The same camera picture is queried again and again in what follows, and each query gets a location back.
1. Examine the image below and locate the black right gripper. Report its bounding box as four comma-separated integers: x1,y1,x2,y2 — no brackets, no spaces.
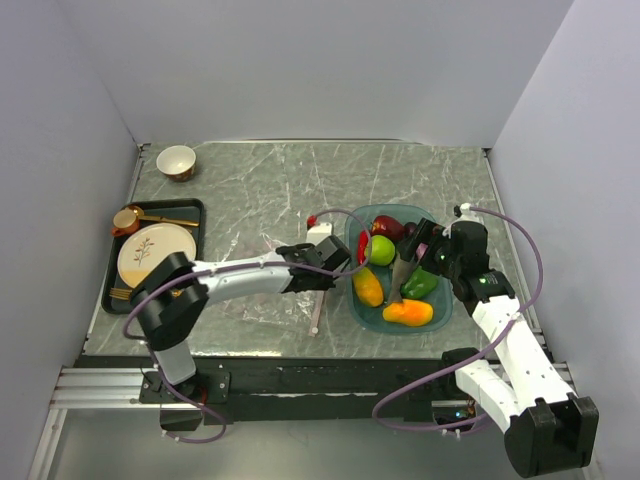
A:
396,218,462,280

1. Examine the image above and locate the green apple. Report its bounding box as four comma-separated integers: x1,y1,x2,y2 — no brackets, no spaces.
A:
364,235,396,266

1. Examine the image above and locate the clear zip top bag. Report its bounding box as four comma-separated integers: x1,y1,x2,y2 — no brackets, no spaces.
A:
219,291,325,338

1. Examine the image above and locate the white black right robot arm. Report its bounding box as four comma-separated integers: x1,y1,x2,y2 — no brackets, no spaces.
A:
400,214,599,478

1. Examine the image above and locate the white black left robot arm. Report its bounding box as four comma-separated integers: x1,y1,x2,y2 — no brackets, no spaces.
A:
127,235,351,402

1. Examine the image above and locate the purple eggplant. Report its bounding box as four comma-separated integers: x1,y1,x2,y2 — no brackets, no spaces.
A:
404,222,417,238

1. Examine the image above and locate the dark red apple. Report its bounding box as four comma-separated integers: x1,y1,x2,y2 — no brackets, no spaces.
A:
371,215,405,242

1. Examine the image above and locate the red chili pepper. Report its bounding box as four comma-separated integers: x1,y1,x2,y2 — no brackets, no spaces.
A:
357,230,370,265

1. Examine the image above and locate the translucent blue plastic container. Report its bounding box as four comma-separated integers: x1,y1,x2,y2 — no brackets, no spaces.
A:
346,204,453,335

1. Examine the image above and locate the green bell pepper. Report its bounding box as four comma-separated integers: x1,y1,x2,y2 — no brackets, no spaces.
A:
400,267,439,300

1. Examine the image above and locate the orange green mango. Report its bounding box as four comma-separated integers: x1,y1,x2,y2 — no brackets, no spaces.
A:
352,267,384,308

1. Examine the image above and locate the yellow orange mango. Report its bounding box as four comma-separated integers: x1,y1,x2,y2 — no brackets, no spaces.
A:
382,299,434,327

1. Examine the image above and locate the black rectangular tray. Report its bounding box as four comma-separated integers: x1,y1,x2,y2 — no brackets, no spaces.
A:
101,198,205,315

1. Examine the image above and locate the white bowl brown outside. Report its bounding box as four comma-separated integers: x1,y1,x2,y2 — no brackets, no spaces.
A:
156,145,196,182

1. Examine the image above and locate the cream plate with leaf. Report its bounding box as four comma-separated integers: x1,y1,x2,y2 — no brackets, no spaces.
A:
116,223,197,288

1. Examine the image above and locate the gold spoon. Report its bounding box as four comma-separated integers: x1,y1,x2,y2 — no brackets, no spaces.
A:
127,205,199,227

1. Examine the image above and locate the small orange cup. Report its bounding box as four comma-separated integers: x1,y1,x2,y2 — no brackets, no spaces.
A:
111,208,140,237

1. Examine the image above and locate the gold fork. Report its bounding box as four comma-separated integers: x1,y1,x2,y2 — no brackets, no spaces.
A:
109,288,132,300

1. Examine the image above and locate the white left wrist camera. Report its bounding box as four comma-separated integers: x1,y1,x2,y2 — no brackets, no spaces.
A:
306,222,333,245

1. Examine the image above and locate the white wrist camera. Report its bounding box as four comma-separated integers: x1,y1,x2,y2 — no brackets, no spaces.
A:
454,203,482,223
306,222,333,245

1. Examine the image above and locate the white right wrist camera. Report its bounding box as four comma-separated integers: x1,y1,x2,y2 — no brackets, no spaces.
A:
454,203,482,223

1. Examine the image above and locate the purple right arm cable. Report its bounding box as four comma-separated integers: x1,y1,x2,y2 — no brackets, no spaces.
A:
371,205,544,437

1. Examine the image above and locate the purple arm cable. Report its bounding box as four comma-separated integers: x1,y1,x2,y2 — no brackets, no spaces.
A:
123,208,372,445
371,205,544,437

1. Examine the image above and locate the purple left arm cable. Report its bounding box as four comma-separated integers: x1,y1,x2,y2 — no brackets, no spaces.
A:
123,208,372,445

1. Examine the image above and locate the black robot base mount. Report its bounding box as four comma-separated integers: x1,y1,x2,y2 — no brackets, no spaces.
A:
74,354,506,432

